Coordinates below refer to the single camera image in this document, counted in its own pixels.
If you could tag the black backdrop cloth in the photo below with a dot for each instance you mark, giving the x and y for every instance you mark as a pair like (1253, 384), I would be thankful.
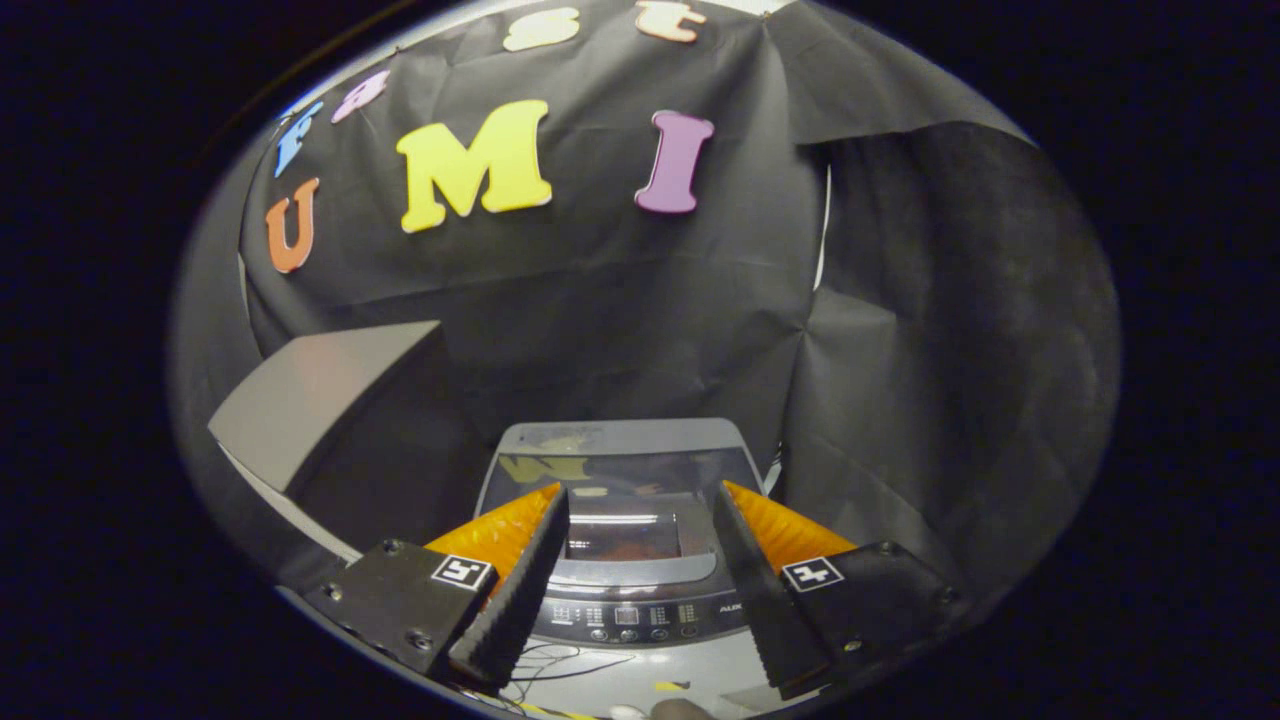
(600, 330)

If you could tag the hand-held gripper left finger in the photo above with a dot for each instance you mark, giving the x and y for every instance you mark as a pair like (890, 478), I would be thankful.
(515, 605)

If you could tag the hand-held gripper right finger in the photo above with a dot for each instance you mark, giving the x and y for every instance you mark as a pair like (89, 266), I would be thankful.
(760, 600)

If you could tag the brown rounded object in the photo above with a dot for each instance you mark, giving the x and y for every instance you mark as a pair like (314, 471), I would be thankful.
(682, 710)

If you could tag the small white object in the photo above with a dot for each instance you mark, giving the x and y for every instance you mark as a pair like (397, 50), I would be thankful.
(628, 713)

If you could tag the grey washing machine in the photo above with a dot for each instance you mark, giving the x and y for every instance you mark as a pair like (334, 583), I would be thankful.
(640, 620)

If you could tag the grey cabinet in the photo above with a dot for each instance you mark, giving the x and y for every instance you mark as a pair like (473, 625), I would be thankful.
(320, 390)

